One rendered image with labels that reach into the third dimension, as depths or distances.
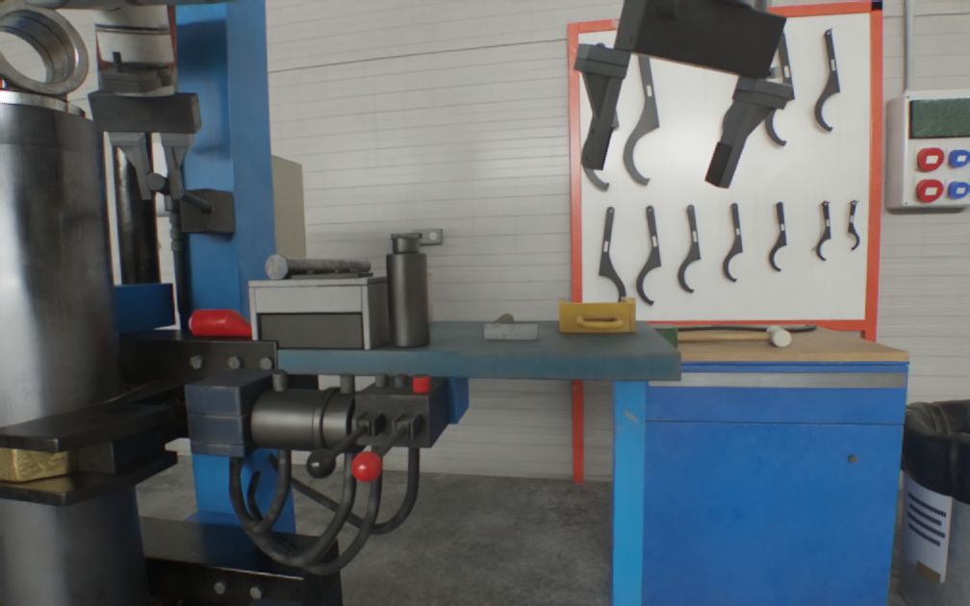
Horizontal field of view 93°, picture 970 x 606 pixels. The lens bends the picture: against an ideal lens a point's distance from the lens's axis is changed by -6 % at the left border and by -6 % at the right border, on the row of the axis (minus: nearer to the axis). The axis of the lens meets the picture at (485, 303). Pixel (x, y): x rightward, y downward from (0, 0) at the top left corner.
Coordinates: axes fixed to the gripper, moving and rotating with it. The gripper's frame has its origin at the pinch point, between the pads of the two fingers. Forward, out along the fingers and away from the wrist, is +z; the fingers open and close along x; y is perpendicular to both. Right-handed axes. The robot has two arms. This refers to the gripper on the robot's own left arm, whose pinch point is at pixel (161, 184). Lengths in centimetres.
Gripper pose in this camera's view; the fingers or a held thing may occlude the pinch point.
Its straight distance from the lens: 89.9
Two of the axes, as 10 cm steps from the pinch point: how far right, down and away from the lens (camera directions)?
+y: -2.9, -4.9, 8.2
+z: -1.1, 8.7, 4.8
